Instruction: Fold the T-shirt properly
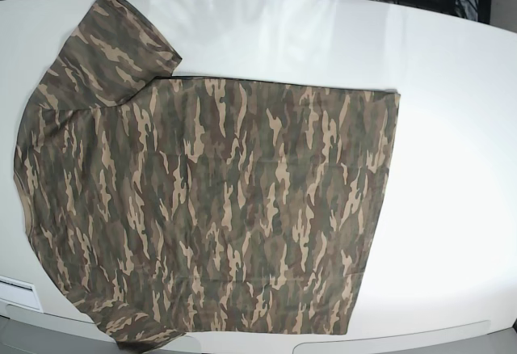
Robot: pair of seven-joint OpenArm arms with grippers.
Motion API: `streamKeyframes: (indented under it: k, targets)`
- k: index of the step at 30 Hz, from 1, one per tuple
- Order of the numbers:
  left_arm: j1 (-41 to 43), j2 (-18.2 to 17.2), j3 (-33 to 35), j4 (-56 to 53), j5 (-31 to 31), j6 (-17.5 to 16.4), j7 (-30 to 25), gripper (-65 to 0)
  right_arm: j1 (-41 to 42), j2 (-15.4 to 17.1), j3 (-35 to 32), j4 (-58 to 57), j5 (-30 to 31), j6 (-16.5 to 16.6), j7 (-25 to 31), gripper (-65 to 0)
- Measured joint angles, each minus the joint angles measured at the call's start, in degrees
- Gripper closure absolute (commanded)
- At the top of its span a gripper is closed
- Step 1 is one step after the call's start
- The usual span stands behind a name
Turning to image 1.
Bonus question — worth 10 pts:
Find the camouflage T-shirt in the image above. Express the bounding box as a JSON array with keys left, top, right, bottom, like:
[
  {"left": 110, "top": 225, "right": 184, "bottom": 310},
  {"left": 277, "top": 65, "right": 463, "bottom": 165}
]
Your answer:
[{"left": 14, "top": 0, "right": 400, "bottom": 353}]

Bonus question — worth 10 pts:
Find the white label plate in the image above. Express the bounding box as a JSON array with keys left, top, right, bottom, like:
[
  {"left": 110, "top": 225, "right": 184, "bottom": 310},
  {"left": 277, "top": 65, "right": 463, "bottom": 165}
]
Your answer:
[{"left": 0, "top": 276, "right": 44, "bottom": 313}]

